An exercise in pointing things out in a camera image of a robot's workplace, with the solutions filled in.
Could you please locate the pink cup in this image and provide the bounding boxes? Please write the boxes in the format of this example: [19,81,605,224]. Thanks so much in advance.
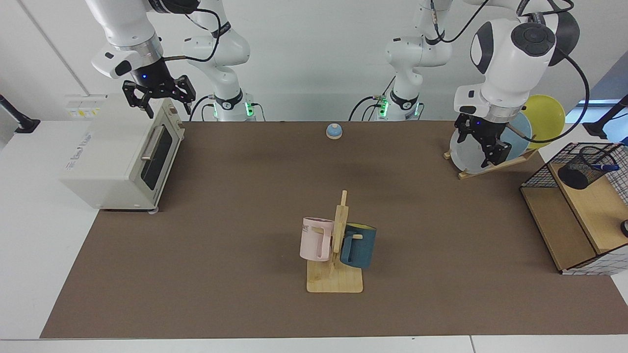
[300,217,335,262]

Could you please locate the black clamp stand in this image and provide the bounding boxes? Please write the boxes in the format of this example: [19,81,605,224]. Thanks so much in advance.
[583,94,628,140]
[0,94,41,134]

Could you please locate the pale toaster oven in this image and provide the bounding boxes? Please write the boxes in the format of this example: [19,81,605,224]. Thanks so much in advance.
[59,94,186,214]

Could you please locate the white wall socket box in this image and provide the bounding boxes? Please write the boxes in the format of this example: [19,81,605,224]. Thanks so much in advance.
[65,94,108,119]

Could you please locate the wire basket with wooden floor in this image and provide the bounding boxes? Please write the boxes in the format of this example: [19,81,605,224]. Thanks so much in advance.
[520,142,628,276]

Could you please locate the wooden plate rack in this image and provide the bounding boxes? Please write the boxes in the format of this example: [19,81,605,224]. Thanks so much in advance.
[444,149,539,180]

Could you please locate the black arm base cable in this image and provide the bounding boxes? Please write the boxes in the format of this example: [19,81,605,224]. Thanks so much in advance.
[349,96,388,122]
[189,96,216,122]

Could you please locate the black mesh pen holder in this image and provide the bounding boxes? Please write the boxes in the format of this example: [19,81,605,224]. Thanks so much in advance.
[558,147,618,191]

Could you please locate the dark teal cup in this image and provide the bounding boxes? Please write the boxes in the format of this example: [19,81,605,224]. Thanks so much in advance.
[340,223,377,269]

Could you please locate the wooden cup stand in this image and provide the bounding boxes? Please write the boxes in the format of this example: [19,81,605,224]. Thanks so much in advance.
[307,190,364,294]

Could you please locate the yellow plate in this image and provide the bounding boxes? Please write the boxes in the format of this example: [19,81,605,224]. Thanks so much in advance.
[521,95,566,150]

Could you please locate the brown table cloth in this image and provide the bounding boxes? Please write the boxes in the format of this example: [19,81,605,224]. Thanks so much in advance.
[39,121,628,340]

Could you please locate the light blue plate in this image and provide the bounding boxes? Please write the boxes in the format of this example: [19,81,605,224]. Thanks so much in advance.
[504,113,533,162]

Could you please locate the grey plate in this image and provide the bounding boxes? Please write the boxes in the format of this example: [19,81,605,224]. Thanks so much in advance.
[449,131,491,175]

